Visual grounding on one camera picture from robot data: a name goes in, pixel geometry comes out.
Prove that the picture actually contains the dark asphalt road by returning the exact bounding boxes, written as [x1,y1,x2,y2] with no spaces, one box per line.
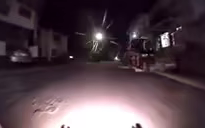
[0,60,205,128]

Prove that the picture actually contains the street lamp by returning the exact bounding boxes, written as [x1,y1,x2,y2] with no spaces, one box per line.
[93,31,105,62]

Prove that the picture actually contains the red vehicle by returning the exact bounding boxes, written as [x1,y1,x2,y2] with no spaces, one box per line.
[123,37,157,72]

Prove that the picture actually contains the pale building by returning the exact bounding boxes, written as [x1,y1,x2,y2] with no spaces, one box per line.
[0,0,39,64]
[36,28,70,63]

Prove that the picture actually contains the building with lit sign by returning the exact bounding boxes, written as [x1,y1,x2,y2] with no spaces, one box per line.
[149,0,205,79]

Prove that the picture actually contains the parked car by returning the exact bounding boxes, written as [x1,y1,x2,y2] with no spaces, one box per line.
[8,49,34,64]

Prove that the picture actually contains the pale kerb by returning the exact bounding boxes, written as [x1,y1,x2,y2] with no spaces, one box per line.
[118,64,205,92]

